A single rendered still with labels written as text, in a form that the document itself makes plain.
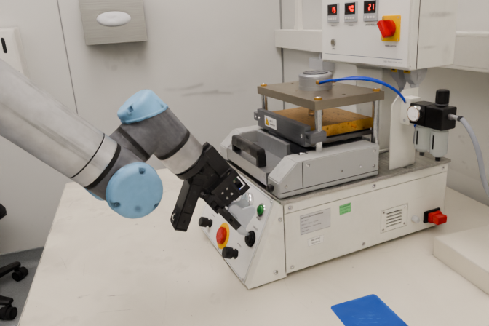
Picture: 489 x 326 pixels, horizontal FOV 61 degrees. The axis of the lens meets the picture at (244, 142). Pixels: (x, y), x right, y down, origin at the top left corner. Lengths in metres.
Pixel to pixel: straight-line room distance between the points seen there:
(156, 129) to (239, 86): 1.81
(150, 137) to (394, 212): 0.59
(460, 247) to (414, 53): 0.42
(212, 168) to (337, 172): 0.27
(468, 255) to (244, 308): 0.46
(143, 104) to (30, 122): 0.21
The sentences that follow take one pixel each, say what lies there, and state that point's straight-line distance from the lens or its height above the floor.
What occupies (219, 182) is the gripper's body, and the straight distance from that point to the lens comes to 0.79.
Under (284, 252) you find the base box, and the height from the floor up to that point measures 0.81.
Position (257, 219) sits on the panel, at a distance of 0.89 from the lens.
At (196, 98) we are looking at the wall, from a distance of 2.45.
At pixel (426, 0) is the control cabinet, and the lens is 0.98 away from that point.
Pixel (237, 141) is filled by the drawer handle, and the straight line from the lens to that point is 0.98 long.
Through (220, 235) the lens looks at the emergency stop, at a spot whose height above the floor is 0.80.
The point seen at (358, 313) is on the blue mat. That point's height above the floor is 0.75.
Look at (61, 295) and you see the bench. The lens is 1.00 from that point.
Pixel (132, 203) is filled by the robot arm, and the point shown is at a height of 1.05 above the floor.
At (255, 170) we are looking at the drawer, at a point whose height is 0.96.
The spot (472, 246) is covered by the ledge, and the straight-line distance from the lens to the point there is 1.01.
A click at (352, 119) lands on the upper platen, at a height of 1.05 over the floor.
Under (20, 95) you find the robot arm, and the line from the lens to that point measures 0.55.
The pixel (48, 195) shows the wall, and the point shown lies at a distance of 2.59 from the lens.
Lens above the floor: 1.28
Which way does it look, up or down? 16 degrees down
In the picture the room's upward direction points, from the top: 4 degrees counter-clockwise
